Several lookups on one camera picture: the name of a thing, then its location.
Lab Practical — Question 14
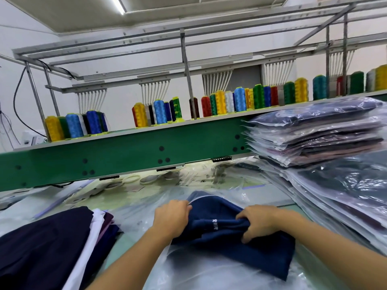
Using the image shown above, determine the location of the person's left hand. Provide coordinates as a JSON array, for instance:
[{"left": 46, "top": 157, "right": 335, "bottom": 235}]
[{"left": 151, "top": 199, "right": 193, "bottom": 242}]

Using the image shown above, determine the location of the person's right hand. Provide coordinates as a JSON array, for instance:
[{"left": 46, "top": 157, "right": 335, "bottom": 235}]
[{"left": 236, "top": 205, "right": 286, "bottom": 244}]

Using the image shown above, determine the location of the blue shirt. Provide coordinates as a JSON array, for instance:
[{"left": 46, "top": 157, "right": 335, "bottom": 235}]
[{"left": 172, "top": 191, "right": 297, "bottom": 282}]

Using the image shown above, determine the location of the stack of plastic bags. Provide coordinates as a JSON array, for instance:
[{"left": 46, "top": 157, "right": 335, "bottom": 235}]
[{"left": 142, "top": 196, "right": 318, "bottom": 290}]

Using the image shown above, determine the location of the stack of bagged garments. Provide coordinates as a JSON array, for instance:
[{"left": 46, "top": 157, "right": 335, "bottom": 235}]
[{"left": 245, "top": 96, "right": 387, "bottom": 254}]

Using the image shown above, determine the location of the person's right forearm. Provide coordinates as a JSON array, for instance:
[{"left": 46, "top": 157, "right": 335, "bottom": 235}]
[{"left": 273, "top": 209, "right": 387, "bottom": 290}]

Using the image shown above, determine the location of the person's left forearm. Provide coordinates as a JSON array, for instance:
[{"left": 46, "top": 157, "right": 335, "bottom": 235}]
[{"left": 87, "top": 229, "right": 176, "bottom": 290}]

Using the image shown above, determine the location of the green machine beam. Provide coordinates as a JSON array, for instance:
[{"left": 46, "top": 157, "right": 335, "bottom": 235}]
[{"left": 0, "top": 90, "right": 387, "bottom": 193}]

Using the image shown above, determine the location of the row of coloured thread spools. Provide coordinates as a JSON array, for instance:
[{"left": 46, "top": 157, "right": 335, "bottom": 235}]
[{"left": 44, "top": 64, "right": 387, "bottom": 143}]

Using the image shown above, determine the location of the grey metal thread rack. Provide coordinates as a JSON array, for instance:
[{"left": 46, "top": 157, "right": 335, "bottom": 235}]
[{"left": 12, "top": 0, "right": 387, "bottom": 141}]

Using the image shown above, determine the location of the ceiling light tube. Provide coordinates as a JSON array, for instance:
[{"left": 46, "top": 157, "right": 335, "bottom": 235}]
[{"left": 110, "top": 0, "right": 127, "bottom": 16}]

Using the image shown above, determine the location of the black hanging cable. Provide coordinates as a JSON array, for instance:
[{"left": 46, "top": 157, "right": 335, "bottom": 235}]
[{"left": 13, "top": 66, "right": 48, "bottom": 139}]

